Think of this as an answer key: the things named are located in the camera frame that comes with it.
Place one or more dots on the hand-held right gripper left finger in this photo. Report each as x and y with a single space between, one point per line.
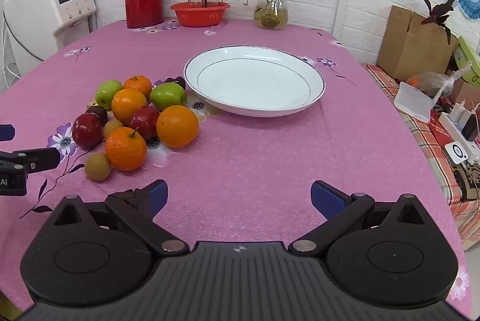
159 195

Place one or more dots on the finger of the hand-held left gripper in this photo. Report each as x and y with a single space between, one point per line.
45 159
6 132

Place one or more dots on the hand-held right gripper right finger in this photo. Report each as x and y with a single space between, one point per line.
324 199

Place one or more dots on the red apple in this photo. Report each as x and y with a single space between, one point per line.
87 130
144 122

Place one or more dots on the brown longan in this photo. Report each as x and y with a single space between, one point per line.
97 166

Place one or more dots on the tangerine with stem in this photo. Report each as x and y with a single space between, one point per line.
125 150

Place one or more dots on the dark purple plum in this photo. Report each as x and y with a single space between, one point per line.
99 113
178 81

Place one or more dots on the large smooth orange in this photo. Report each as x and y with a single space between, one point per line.
177 126

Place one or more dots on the brown kiwi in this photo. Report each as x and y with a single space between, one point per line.
112 126

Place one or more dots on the round green apple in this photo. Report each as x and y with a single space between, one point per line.
108 94

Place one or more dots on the large green apple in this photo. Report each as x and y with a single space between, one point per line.
168 96

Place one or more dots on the small tangerine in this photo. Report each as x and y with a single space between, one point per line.
138 84

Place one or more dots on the white plate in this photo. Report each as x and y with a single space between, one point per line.
255 81

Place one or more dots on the pink floral tablecloth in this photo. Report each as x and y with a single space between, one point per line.
243 156

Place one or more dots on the white machine with screen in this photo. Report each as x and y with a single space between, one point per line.
37 17

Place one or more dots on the red plaid cloth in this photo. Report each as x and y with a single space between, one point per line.
442 156

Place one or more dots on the white plastic container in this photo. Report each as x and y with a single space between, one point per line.
414 101

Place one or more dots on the white device with circle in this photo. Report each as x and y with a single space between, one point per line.
456 153

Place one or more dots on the white power strip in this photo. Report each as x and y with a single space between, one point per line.
450 126

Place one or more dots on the clear plastic bag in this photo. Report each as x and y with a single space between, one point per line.
431 83

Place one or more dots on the white charger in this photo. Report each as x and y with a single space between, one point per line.
458 114

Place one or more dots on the black charger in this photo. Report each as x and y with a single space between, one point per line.
470 129

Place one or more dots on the cardboard box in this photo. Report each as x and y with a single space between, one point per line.
408 43

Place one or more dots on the red plastic basin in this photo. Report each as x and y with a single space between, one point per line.
200 15

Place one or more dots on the glass vase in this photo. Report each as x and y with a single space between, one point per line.
270 15

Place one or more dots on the green box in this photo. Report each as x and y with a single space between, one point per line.
468 62

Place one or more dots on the purple leafed plant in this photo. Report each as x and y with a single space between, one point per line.
437 13

